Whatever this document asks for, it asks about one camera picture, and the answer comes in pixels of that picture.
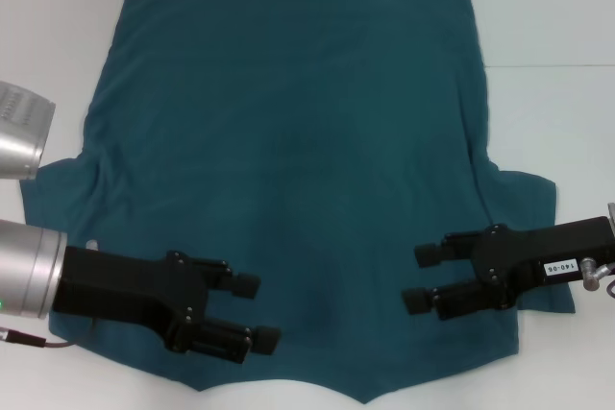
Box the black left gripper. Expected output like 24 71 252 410
51 245 283 366

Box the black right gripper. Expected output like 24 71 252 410
402 216 615 321

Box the right arm cable silver plug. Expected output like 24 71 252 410
579 258 615 299

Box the left arm cable red plug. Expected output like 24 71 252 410
0 327 78 349

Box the teal blue t-shirt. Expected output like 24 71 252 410
18 0 577 392

